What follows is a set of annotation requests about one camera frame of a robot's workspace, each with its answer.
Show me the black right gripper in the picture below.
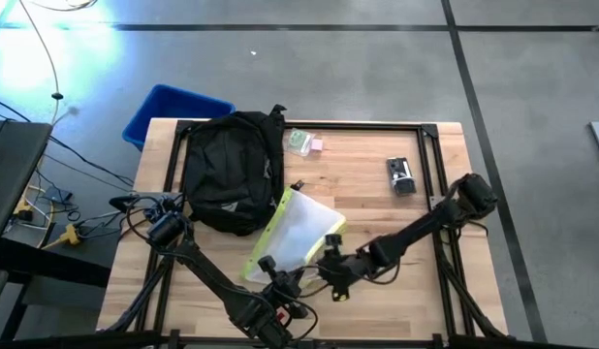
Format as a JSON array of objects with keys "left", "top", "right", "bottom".
[{"left": 312, "top": 233, "right": 378, "bottom": 302}]

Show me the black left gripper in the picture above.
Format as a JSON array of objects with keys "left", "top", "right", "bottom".
[{"left": 257, "top": 254, "right": 314, "bottom": 324}]

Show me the white mesh pouch yellow trim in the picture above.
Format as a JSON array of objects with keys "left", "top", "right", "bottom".
[{"left": 240, "top": 186, "right": 348, "bottom": 298}]

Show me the black power bank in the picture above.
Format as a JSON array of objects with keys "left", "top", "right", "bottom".
[{"left": 386, "top": 155, "right": 412, "bottom": 183}]

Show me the black backpack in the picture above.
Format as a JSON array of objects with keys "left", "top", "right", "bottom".
[{"left": 181, "top": 103, "right": 306, "bottom": 238}]

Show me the clear plastic bag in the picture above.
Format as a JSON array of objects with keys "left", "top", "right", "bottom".
[{"left": 283, "top": 127, "right": 317, "bottom": 158}]

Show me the blue plastic bin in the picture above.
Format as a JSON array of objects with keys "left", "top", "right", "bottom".
[{"left": 122, "top": 84, "right": 236, "bottom": 151}]

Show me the black side shelf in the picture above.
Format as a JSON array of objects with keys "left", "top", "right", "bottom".
[{"left": 0, "top": 232, "right": 119, "bottom": 287}]

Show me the grey desk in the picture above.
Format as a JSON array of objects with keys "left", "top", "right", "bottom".
[{"left": 0, "top": 119, "right": 53, "bottom": 253}]

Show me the black cable bundle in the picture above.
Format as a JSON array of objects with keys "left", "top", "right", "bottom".
[
  {"left": 434, "top": 232, "right": 512, "bottom": 340},
  {"left": 108, "top": 251, "right": 182, "bottom": 335}
]

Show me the black aluminium table frame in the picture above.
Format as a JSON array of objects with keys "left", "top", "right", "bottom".
[{"left": 134, "top": 119, "right": 480, "bottom": 349}]

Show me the yellow cable connector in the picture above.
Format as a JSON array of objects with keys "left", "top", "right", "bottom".
[
  {"left": 41, "top": 227, "right": 82, "bottom": 251},
  {"left": 13, "top": 198, "right": 37, "bottom": 222}
]

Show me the thin black floor cable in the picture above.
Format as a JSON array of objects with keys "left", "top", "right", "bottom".
[{"left": 0, "top": 95, "right": 136, "bottom": 186}]

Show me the thin white cable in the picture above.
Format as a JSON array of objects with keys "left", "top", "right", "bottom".
[{"left": 17, "top": 0, "right": 63, "bottom": 125}]

